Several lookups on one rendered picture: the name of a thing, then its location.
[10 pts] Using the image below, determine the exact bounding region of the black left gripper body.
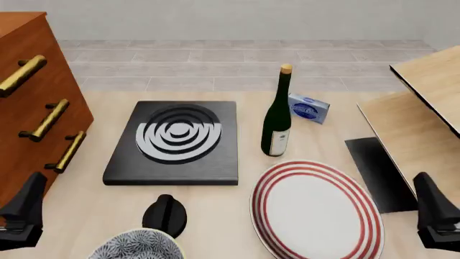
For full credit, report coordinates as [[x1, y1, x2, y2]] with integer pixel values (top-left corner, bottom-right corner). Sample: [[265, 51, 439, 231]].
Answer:
[[0, 218, 45, 250]]

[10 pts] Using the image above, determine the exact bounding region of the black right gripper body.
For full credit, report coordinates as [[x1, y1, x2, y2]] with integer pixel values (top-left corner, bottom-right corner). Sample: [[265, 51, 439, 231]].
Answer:
[[418, 225, 460, 257]]

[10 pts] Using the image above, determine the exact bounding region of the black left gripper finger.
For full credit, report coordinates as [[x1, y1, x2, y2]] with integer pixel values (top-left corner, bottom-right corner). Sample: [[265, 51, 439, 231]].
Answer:
[[0, 171, 48, 227]]

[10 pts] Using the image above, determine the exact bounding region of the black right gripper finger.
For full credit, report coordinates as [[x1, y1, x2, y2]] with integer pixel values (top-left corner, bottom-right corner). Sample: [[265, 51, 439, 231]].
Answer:
[[412, 171, 460, 231]]

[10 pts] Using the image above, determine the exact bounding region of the blue patterned bowl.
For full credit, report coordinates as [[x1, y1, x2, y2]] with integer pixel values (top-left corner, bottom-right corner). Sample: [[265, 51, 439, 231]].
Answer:
[[87, 227, 186, 259]]

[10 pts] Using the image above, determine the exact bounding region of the round black stove knob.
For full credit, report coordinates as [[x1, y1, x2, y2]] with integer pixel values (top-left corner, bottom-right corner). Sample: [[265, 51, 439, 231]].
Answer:
[[142, 194, 189, 235]]

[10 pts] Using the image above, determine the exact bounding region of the flat black stove plate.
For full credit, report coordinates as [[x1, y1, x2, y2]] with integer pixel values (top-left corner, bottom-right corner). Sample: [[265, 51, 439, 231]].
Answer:
[[102, 100, 240, 188]]

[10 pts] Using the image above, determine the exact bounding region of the pale wooden rack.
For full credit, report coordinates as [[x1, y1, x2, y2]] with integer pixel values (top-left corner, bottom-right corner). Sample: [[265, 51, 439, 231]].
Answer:
[[344, 45, 460, 214]]

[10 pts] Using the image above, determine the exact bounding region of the brown wooden cabinet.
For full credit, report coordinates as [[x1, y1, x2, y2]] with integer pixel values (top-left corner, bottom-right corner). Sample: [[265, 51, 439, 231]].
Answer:
[[0, 11, 95, 227]]

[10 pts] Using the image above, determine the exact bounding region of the white plate with red rings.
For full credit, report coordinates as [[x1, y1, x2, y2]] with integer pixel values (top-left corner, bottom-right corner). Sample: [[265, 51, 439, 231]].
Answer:
[[249, 160, 386, 259]]

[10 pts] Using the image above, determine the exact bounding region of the blue printed food box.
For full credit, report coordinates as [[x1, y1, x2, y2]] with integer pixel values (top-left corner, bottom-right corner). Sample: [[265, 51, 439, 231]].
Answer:
[[287, 92, 332, 125]]

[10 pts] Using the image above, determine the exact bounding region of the dark green wine bottle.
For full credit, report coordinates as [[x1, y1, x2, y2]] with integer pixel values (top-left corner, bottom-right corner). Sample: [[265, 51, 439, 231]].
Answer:
[[260, 63, 294, 158]]

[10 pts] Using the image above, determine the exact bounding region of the brass cabinet handle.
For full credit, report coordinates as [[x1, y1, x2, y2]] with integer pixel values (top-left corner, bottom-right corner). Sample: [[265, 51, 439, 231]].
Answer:
[[44, 130, 88, 174], [0, 54, 48, 99], [18, 98, 70, 143]]

